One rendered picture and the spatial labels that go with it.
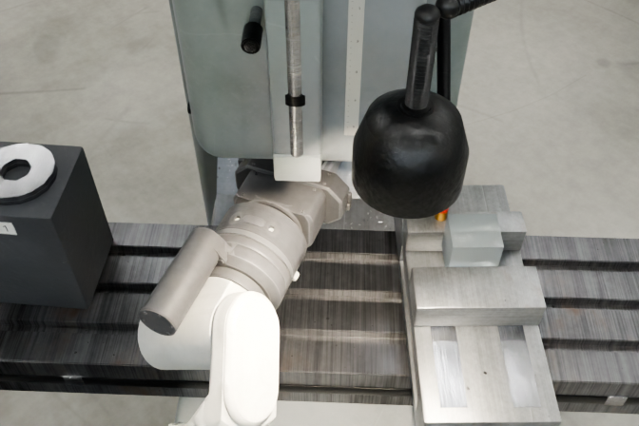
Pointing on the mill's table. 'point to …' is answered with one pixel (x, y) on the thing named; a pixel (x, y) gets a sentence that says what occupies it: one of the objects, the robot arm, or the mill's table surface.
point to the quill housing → (221, 16)
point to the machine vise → (474, 337)
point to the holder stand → (49, 226)
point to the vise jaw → (475, 296)
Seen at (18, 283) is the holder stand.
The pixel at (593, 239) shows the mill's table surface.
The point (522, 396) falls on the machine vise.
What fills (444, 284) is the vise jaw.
